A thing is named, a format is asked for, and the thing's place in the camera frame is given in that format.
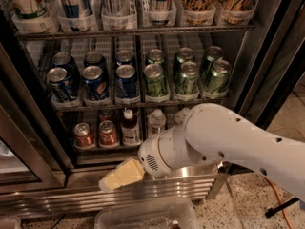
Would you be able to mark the red coke can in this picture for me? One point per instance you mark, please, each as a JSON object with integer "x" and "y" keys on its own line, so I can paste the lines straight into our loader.
{"x": 83, "y": 135}
{"x": 107, "y": 134}
{"x": 107, "y": 114}

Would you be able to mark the clear plastic bin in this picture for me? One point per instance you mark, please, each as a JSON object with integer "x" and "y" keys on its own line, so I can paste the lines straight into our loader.
{"x": 159, "y": 213}

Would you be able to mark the green soda can front left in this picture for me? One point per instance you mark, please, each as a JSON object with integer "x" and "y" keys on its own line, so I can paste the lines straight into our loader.
{"x": 155, "y": 81}

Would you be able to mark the green soda can rear middle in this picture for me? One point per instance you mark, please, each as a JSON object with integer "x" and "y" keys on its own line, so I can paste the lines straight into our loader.
{"x": 182, "y": 55}

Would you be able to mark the fridge glass door left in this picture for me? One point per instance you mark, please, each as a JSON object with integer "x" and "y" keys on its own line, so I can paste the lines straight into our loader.
{"x": 26, "y": 161}

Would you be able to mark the stainless steel fridge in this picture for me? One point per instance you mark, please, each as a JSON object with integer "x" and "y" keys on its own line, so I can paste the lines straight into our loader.
{"x": 244, "y": 46}

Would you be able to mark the blue pepsi can rear right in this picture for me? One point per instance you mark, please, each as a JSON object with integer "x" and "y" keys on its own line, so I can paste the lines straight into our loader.
{"x": 124, "y": 57}

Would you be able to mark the fridge glass door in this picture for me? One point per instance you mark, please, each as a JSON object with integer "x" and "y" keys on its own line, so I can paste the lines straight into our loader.
{"x": 26, "y": 161}
{"x": 281, "y": 68}

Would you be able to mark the small clear container corner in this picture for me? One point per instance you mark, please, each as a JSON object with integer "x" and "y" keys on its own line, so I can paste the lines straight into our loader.
{"x": 10, "y": 223}

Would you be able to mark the blue pepsi can front right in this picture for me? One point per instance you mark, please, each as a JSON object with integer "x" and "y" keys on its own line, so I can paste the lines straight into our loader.
{"x": 126, "y": 82}

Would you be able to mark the green soda can front middle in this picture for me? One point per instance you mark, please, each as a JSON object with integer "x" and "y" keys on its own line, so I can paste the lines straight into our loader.
{"x": 187, "y": 77}

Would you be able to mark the fridge glass door right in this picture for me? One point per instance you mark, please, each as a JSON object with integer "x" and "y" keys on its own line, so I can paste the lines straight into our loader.
{"x": 281, "y": 68}

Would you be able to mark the green soda can rear left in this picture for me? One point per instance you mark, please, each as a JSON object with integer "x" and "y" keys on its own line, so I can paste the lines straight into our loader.
{"x": 155, "y": 56}

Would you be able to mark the blue pepsi can rear left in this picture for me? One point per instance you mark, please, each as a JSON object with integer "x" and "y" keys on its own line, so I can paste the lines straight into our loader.
{"x": 66, "y": 61}

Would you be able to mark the red bull can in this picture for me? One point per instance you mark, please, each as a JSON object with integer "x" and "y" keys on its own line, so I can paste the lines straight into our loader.
{"x": 159, "y": 11}

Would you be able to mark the clear water bottle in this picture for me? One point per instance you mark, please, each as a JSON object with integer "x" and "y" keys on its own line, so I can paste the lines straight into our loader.
{"x": 180, "y": 116}
{"x": 156, "y": 122}

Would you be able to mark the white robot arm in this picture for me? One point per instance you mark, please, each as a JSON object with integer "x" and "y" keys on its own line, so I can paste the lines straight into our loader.
{"x": 210, "y": 134}

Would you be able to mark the green soda can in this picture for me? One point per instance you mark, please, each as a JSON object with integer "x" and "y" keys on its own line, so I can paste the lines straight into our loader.
{"x": 218, "y": 77}
{"x": 212, "y": 54}
{"x": 155, "y": 56}
{"x": 187, "y": 77}
{"x": 155, "y": 81}
{"x": 182, "y": 55}

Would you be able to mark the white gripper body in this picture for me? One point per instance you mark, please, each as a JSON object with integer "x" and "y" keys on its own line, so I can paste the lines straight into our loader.
{"x": 151, "y": 156}

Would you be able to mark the blue pepsi can front left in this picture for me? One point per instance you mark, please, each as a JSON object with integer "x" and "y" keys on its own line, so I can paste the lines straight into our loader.
{"x": 62, "y": 85}

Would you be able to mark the blue pepsi can rear middle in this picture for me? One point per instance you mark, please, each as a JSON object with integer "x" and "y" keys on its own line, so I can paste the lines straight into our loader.
{"x": 95, "y": 58}

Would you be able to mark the green soda can rear right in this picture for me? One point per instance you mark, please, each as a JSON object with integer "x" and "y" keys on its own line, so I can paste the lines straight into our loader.
{"x": 212, "y": 54}

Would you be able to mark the white green tall can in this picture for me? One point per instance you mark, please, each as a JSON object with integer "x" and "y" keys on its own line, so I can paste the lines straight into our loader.
{"x": 29, "y": 9}

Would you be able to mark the blue pepsi can front middle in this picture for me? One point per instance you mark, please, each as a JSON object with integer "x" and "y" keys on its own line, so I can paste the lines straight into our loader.
{"x": 96, "y": 83}

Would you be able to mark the brown tea bottle white cap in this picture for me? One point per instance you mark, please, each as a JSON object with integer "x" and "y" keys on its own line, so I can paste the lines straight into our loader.
{"x": 130, "y": 128}

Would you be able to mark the clear water bottle left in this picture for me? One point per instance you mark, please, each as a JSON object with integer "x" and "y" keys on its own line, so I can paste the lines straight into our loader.
{"x": 156, "y": 122}

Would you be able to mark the black stand leg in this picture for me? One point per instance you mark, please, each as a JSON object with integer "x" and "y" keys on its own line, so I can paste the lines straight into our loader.
{"x": 272, "y": 211}

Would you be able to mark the blue pepsi can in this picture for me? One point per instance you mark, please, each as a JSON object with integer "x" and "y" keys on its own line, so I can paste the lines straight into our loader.
{"x": 124, "y": 57}
{"x": 66, "y": 61}
{"x": 96, "y": 83}
{"x": 95, "y": 58}
{"x": 62, "y": 85}
{"x": 126, "y": 82}

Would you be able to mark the clear water bottle middle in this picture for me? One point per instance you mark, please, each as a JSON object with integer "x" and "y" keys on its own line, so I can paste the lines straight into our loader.
{"x": 180, "y": 116}

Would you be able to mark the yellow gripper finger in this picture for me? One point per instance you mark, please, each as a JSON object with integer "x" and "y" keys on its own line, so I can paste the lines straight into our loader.
{"x": 128, "y": 172}

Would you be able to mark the green soda can front right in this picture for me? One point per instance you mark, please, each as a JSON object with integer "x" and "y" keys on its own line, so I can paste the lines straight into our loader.
{"x": 218, "y": 77}

